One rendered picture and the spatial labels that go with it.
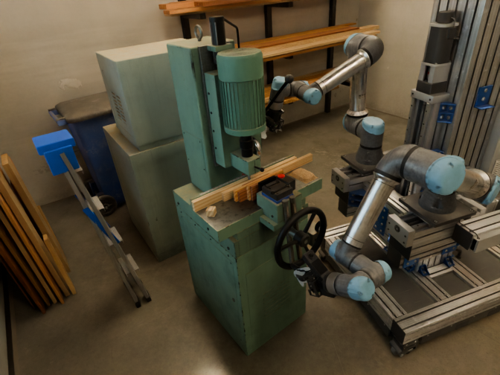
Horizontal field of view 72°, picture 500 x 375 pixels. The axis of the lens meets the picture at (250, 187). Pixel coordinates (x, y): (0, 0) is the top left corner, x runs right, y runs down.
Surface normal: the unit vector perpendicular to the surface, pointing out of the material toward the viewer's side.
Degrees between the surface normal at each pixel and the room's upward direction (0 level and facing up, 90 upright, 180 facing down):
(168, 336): 0
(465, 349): 0
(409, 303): 0
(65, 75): 90
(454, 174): 87
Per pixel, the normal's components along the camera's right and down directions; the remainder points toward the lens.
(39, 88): 0.56, 0.40
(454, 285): -0.07, -0.85
